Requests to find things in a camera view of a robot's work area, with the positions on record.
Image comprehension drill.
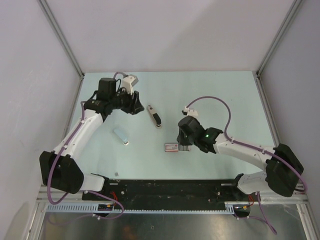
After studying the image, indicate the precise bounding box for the red white staple box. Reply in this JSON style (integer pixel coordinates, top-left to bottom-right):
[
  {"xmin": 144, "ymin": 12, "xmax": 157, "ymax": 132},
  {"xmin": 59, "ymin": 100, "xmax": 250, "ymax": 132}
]
[{"xmin": 164, "ymin": 143, "xmax": 191, "ymax": 152}]

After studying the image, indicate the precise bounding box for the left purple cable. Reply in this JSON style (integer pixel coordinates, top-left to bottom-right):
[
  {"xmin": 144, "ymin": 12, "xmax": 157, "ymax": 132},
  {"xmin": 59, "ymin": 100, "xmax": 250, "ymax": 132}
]
[{"xmin": 47, "ymin": 71, "xmax": 125, "ymax": 221}]

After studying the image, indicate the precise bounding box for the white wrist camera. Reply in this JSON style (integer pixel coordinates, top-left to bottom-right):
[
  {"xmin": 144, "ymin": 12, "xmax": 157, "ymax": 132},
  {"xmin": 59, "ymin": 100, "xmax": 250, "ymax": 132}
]
[
  {"xmin": 121, "ymin": 74, "xmax": 139, "ymax": 95},
  {"xmin": 182, "ymin": 106, "xmax": 199, "ymax": 119}
]

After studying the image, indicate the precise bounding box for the aluminium frame post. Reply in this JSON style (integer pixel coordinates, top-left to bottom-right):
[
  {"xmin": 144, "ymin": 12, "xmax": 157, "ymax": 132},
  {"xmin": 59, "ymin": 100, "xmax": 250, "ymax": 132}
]
[
  {"xmin": 37, "ymin": 0, "xmax": 84, "ymax": 78},
  {"xmin": 256, "ymin": 0, "xmax": 305, "ymax": 77}
]

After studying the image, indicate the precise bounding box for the beige black stapler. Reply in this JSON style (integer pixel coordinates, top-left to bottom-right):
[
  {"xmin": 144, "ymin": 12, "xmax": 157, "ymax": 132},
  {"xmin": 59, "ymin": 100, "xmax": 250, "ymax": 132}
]
[{"xmin": 147, "ymin": 104, "xmax": 162, "ymax": 129}]

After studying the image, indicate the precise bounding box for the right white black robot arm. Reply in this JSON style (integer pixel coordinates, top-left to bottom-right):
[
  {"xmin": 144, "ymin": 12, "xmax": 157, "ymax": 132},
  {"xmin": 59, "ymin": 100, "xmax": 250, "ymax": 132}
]
[{"xmin": 177, "ymin": 116, "xmax": 304, "ymax": 201}]

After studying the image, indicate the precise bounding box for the left aluminium frame post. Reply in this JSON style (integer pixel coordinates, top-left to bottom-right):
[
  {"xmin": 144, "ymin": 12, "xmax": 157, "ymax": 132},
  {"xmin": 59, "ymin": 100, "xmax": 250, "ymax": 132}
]
[{"xmin": 37, "ymin": 0, "xmax": 84, "ymax": 78}]

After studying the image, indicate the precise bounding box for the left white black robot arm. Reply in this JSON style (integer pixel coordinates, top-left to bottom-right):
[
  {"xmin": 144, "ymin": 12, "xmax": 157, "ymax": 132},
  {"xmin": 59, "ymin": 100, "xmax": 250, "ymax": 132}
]
[{"xmin": 39, "ymin": 74, "xmax": 144, "ymax": 200}]

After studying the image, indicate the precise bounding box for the grey slotted cable duct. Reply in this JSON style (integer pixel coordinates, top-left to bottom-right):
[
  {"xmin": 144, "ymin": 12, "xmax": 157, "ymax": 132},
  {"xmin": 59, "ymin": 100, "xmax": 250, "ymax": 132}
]
[{"xmin": 46, "ymin": 202, "xmax": 251, "ymax": 215}]

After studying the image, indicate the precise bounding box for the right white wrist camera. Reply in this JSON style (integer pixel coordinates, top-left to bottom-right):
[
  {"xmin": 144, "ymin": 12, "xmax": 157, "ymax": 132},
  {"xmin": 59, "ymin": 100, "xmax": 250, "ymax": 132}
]
[{"xmin": 182, "ymin": 106, "xmax": 199, "ymax": 119}]

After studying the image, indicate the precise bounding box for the right aluminium frame post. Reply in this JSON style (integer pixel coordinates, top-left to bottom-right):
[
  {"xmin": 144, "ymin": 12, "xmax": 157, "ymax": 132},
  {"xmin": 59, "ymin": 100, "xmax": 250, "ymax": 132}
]
[{"xmin": 256, "ymin": 0, "xmax": 305, "ymax": 77}]

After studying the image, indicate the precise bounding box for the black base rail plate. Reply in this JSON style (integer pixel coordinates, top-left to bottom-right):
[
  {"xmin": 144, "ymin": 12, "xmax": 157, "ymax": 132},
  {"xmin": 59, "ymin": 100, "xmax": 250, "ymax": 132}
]
[{"xmin": 82, "ymin": 179, "xmax": 250, "ymax": 210}]

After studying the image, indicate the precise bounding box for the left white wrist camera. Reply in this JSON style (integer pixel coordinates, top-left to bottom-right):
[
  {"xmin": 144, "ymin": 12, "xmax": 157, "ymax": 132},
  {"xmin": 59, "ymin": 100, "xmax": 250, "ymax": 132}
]
[{"xmin": 121, "ymin": 74, "xmax": 139, "ymax": 95}]

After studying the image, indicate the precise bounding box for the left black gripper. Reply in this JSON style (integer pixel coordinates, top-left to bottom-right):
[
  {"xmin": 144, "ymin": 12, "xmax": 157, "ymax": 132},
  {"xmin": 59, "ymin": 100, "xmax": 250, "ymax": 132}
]
[{"xmin": 109, "ymin": 85, "xmax": 144, "ymax": 115}]

